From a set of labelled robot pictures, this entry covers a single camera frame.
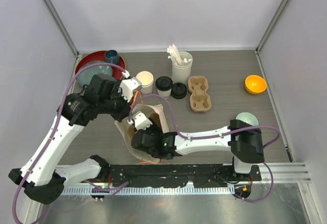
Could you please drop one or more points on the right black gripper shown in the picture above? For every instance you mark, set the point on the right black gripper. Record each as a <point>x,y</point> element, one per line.
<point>142,131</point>

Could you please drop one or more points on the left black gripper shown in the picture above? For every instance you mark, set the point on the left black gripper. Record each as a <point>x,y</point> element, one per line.
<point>124,112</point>

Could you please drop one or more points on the brown pulp cup carrier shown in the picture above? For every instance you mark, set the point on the brown pulp cup carrier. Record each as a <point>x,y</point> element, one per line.
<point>199,99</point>
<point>155,127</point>

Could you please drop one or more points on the printed kraft paper bag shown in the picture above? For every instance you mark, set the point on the printed kraft paper bag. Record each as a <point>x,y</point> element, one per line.
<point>153,112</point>

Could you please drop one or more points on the stack of white paper cups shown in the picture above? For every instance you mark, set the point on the stack of white paper cups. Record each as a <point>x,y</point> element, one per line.
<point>146,78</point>

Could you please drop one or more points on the stack of black cup lids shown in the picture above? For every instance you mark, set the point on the stack of black cup lids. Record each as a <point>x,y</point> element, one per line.
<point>179,90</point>

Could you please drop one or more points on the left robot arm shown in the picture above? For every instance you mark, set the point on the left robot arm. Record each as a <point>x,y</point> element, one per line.
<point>42,181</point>

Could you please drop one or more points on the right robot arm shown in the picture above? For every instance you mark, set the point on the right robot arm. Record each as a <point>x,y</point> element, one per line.
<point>241,139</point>

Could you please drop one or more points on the blue-grey ceramic plate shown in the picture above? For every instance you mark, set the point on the blue-grey ceramic plate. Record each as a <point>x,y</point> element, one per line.
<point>85,77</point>

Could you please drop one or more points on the dark blue ceramic mug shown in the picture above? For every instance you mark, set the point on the dark blue ceramic mug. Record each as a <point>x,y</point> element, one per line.
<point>112,56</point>

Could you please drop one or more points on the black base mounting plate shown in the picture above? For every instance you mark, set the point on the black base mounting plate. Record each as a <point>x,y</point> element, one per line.
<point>175,175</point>

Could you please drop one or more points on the white cylindrical straw holder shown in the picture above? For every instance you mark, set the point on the white cylindrical straw holder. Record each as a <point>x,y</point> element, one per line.
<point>181,73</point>

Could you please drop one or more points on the white wrapped straws bundle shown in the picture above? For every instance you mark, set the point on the white wrapped straws bundle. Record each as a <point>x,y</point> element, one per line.
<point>176,57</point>

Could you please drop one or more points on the pale green ceramic bowl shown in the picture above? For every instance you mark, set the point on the pale green ceramic bowl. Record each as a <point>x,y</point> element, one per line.
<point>248,118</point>

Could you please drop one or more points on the orange plastic bowl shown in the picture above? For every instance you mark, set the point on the orange plastic bowl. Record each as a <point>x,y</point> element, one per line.
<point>255,84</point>

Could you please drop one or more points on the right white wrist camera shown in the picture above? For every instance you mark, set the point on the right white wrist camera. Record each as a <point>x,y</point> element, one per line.
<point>139,121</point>

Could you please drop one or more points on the aluminium frame rail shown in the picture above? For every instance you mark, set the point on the aluminium frame rail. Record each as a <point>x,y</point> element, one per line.
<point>278,173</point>

